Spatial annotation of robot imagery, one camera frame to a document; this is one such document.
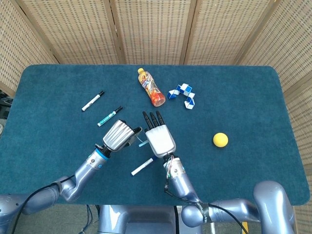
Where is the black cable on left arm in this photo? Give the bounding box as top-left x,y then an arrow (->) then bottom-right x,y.
9,175 -> 75,234

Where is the blue white snake cube toy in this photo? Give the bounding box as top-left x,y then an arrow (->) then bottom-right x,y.
167,83 -> 196,110

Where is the silver-blue robot torso base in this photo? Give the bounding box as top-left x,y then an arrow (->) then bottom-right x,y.
97,204 -> 203,234

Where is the blue felt table mat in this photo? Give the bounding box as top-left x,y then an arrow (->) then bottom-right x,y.
0,64 -> 311,207

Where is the woven bamboo screen panel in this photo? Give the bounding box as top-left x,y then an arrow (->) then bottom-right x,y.
234,0 -> 312,234
179,0 -> 279,65
109,0 -> 197,65
15,0 -> 125,65
0,0 -> 59,97

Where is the white marker black cap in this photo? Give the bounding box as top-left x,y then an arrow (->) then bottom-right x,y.
81,90 -> 105,113

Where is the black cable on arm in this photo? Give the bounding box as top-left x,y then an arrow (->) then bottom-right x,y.
9,175 -> 75,234
164,179 -> 247,234

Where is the orange juice plastic bottle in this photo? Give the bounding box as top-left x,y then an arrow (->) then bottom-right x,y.
137,68 -> 166,108

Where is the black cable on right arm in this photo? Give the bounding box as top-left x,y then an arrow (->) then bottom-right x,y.
164,179 -> 247,234

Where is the blue cable under table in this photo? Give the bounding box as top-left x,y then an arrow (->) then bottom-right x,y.
81,204 -> 98,234

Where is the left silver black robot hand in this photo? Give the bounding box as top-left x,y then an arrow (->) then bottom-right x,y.
102,119 -> 142,152

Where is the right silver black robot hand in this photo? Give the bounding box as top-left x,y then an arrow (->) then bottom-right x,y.
142,111 -> 176,158

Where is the teal label marker black cap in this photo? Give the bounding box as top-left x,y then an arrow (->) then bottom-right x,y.
97,105 -> 123,127

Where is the dark equipment with cables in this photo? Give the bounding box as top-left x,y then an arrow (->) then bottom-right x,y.
0,89 -> 13,120

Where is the yellow ball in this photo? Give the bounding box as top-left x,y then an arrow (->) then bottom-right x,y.
213,132 -> 229,148

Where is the white marker blue cap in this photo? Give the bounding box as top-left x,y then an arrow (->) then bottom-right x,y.
131,156 -> 158,176

